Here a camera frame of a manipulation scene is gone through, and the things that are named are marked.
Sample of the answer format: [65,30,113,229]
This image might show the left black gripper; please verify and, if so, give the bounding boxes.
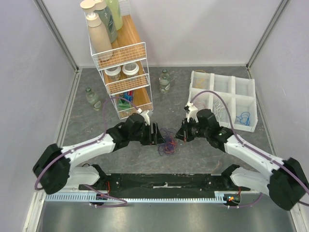
[130,122,166,145]

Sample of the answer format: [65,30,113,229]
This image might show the white cable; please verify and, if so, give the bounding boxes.
[212,101,229,121]

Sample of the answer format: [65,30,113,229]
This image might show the yellow cable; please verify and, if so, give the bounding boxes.
[194,70,207,88]

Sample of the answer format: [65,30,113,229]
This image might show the blue cable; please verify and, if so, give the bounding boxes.
[236,112,252,127]

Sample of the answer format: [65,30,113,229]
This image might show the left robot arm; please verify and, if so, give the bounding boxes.
[32,112,165,194]

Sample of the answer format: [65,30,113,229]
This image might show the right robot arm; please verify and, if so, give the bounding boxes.
[176,105,309,211]

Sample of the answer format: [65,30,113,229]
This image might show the green and blue packets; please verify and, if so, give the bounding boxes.
[117,90,134,111]

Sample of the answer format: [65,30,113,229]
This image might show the right glass bottle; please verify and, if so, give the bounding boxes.
[159,69,171,93]

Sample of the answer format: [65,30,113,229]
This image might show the glass bottle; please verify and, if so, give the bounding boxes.
[86,87,102,111]
[159,69,171,93]

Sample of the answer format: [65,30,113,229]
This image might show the white six-compartment tray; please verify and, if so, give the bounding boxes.
[188,71,258,132]

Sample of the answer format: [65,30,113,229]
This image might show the right white-lid jar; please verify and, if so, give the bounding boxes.
[122,62,139,78]

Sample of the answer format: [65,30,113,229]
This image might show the white-lid jar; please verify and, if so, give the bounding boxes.
[122,62,139,78]
[104,66,121,82]

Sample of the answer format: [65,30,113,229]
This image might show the left glass bottle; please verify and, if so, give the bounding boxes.
[86,87,102,111]

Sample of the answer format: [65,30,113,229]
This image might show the left white-lid jar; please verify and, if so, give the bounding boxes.
[104,66,121,82]

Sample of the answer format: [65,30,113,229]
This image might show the beige pump bottle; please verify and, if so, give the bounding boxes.
[86,12,113,61]

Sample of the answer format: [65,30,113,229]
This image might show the light green bottle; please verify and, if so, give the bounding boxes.
[105,0,123,30]

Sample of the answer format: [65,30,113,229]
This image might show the grey-green pump bottle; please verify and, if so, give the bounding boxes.
[80,0,118,43]

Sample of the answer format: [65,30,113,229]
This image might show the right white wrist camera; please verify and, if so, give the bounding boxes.
[184,102,198,123]

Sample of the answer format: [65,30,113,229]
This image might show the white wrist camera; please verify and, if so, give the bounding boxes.
[184,102,198,123]
[136,108,153,126]

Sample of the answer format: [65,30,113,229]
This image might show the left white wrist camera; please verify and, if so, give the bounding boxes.
[136,108,153,126]

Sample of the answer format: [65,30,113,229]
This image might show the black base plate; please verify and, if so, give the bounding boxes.
[91,174,239,199]

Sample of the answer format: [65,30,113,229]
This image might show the slotted cable duct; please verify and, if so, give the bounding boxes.
[45,192,231,203]

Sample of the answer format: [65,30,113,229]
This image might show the white wire shelf rack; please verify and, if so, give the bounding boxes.
[88,0,153,119]

